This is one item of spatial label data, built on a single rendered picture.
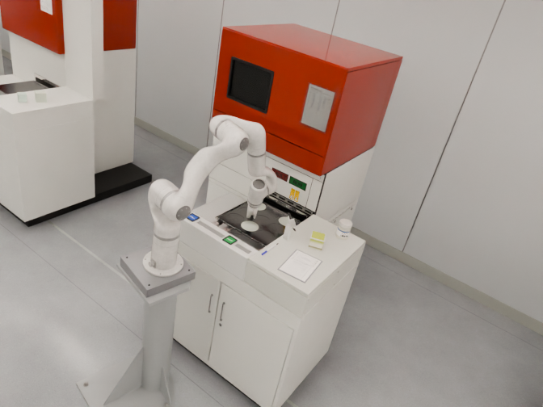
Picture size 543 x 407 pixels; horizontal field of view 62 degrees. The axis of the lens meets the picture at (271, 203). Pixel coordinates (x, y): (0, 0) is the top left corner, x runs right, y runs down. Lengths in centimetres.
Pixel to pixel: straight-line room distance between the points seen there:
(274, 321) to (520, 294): 240
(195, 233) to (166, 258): 29
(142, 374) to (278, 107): 165
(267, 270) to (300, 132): 79
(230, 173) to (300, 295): 114
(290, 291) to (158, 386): 104
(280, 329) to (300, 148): 96
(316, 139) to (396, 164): 164
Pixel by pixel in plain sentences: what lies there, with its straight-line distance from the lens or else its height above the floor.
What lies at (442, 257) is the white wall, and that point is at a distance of 413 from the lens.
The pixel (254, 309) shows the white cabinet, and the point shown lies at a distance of 230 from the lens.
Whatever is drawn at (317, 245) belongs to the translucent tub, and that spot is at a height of 99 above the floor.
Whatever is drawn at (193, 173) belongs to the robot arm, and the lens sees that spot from 195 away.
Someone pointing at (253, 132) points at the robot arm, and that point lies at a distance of 206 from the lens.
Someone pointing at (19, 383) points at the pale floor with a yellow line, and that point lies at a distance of 295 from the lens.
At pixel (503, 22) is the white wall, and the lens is 362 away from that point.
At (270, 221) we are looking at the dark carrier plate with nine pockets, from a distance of 258.
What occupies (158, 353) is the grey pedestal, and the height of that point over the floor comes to 33.
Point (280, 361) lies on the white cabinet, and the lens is 239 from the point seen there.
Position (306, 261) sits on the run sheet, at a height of 97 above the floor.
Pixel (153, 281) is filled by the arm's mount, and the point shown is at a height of 87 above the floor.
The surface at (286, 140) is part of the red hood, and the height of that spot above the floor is 134.
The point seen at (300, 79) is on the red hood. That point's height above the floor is 169.
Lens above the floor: 228
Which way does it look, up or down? 30 degrees down
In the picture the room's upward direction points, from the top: 12 degrees clockwise
